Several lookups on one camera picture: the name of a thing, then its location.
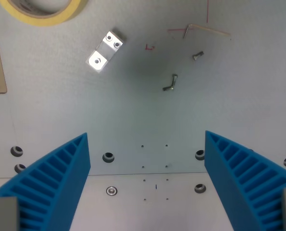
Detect yellow masking tape roll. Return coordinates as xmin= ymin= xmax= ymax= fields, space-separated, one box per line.
xmin=0 ymin=0 xmax=88 ymax=27

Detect aluminium bracket block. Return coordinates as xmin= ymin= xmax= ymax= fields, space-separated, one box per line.
xmin=85 ymin=30 xmax=127 ymax=74

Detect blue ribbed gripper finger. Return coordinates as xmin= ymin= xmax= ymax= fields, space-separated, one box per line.
xmin=0 ymin=132 xmax=91 ymax=231
xmin=204 ymin=130 xmax=286 ymax=231

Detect metal hex allen key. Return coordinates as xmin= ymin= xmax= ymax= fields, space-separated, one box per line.
xmin=183 ymin=23 xmax=231 ymax=39

